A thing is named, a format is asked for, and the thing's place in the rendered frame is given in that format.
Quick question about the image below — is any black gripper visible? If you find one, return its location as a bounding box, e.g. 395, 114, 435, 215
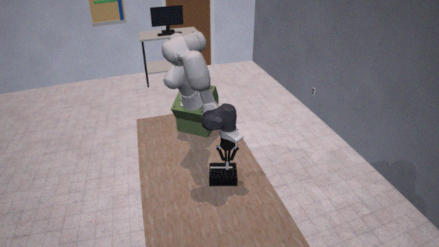
216, 138, 239, 170

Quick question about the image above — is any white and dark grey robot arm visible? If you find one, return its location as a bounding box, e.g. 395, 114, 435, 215
162, 31, 244, 143

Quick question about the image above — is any black lighting desk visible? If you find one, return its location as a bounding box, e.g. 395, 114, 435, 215
209, 163, 237, 186

